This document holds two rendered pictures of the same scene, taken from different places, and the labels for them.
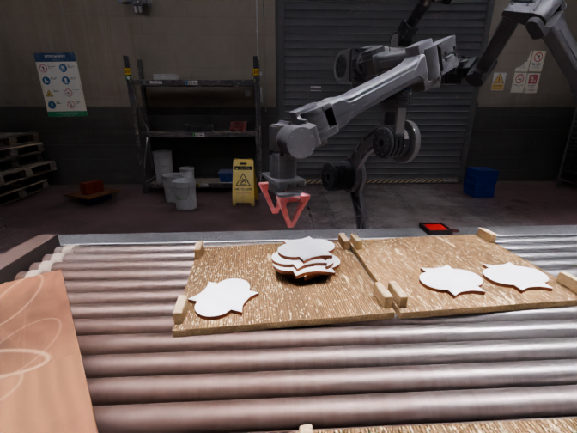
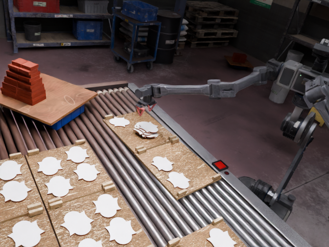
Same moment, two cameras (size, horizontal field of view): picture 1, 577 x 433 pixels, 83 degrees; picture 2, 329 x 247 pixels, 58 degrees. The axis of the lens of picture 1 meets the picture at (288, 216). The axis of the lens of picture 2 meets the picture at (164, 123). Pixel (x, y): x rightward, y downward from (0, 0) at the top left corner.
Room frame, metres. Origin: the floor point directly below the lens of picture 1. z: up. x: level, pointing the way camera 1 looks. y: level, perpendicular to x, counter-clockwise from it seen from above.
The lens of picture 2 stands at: (-0.21, -1.45, 2.08)
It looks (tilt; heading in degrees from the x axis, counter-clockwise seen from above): 32 degrees down; 53
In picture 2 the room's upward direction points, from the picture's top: 11 degrees clockwise
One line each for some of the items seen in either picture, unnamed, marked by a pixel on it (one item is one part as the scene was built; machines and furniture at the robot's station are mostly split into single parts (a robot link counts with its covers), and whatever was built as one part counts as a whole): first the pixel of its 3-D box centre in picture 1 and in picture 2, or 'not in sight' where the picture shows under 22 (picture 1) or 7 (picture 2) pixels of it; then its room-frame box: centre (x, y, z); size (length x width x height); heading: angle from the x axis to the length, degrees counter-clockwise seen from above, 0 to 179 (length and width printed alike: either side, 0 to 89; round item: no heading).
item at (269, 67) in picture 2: (364, 64); (269, 72); (1.39, -0.29, 1.45); 0.09 x 0.08 x 0.12; 112
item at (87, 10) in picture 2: not in sight; (92, 5); (1.79, 4.19, 0.76); 0.50 x 0.36 x 0.24; 8
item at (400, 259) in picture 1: (448, 266); (177, 166); (0.73, -0.40, 0.93); 0.41 x 0.35 x 0.02; 97
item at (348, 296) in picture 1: (278, 277); (139, 129); (0.68, 0.02, 0.93); 0.41 x 0.35 x 0.02; 97
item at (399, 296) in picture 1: (397, 294); (141, 151); (0.57, -0.22, 0.95); 0.06 x 0.02 x 0.03; 7
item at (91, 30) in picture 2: not in sight; (87, 27); (1.72, 4.23, 0.32); 0.50 x 0.41 x 0.37; 178
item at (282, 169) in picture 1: (282, 167); (147, 98); (0.69, 0.01, 1.18); 0.10 x 0.07 x 0.07; 22
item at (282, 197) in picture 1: (288, 204); (142, 109); (0.66, 0.00, 1.11); 0.07 x 0.07 x 0.09; 22
